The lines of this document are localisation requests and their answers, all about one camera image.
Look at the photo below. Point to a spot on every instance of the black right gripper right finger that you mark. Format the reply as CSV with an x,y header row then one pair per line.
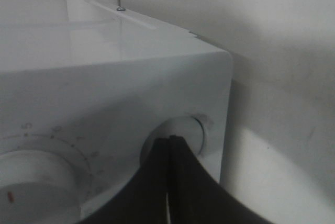
x,y
195,197

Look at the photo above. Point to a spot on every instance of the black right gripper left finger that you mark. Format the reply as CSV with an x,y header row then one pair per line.
x,y
143,199

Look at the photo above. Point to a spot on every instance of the round white door-release button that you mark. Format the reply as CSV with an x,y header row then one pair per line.
x,y
188,127

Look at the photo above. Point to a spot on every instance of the lower white timer knob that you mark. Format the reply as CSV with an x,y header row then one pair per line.
x,y
38,187

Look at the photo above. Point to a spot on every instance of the white microwave oven body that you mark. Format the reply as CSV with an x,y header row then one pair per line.
x,y
88,82

